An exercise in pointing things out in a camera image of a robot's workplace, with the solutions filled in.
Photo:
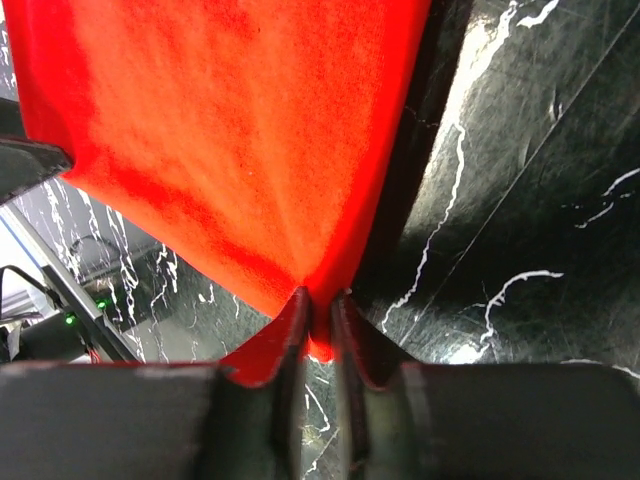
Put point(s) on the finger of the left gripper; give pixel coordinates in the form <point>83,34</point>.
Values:
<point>25,163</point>

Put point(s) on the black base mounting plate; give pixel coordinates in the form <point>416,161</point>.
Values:
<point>88,319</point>

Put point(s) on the black marble pattern mat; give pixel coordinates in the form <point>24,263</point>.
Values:
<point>507,227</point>

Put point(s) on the red t shirt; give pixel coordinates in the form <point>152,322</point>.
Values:
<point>251,137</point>

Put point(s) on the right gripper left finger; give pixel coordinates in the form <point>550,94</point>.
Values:
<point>236,418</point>

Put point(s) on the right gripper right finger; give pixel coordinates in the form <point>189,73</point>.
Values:
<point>405,419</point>

